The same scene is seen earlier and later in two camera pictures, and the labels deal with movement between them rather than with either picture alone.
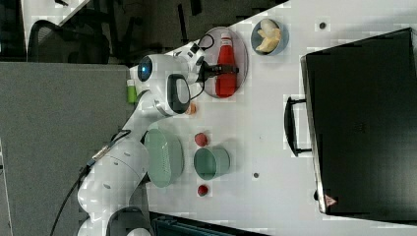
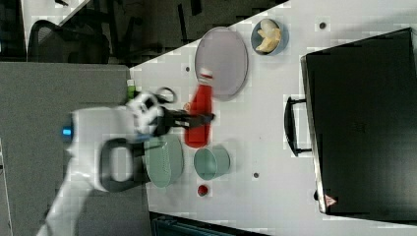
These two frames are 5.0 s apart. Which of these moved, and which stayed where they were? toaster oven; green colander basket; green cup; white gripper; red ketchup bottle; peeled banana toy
Moved: red ketchup bottle; white gripper
Stayed: green cup; toaster oven; peeled banana toy; green colander basket
